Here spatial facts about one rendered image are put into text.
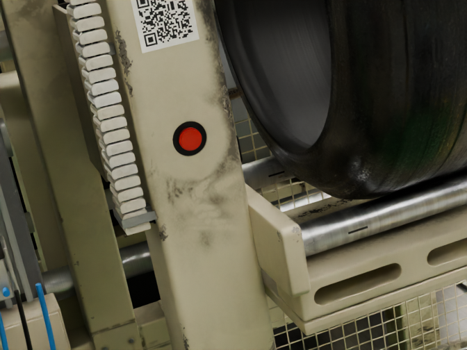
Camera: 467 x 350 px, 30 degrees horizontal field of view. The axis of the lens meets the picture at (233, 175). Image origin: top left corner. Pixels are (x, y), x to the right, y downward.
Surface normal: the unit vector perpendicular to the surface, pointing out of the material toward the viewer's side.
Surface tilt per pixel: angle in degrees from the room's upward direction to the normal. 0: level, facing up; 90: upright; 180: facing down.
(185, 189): 90
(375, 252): 0
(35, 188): 95
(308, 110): 38
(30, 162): 95
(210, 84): 90
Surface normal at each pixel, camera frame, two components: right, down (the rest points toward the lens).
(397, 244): -0.18, -0.92
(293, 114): 0.07, -0.57
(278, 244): -0.92, 0.27
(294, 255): 0.34, 0.26
